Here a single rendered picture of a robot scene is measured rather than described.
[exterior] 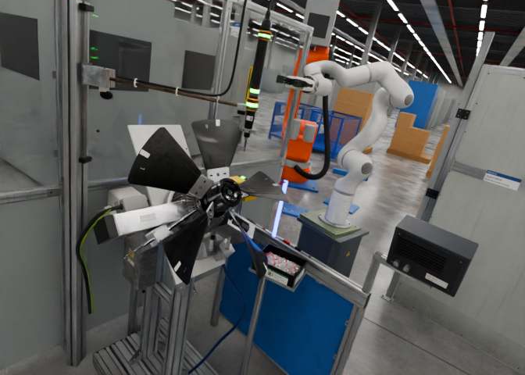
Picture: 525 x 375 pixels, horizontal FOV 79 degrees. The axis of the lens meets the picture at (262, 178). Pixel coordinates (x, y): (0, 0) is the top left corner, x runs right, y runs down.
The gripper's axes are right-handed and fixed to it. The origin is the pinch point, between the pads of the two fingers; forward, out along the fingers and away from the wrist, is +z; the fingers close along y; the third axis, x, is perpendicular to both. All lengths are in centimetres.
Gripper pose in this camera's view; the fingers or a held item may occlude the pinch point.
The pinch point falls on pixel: (287, 80)
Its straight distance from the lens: 140.5
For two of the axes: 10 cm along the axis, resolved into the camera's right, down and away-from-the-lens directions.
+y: -7.3, -3.5, 5.9
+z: -6.6, 1.2, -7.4
